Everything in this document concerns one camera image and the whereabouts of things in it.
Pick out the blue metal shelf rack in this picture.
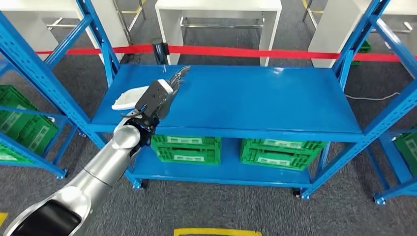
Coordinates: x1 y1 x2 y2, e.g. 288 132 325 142
0 0 417 200
364 125 417 206
0 59 79 180

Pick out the red barrier belt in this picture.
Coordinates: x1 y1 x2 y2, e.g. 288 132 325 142
35 44 417 63

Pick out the black barrier belt post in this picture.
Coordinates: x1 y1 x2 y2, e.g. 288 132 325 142
151 38 171 66

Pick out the white curved plastic part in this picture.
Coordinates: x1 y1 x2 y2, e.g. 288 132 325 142
112 86 151 111

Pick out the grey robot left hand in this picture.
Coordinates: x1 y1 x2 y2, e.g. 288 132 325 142
134 66 191 128

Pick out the white floor cable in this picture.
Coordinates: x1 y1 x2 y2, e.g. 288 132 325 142
345 91 401 102

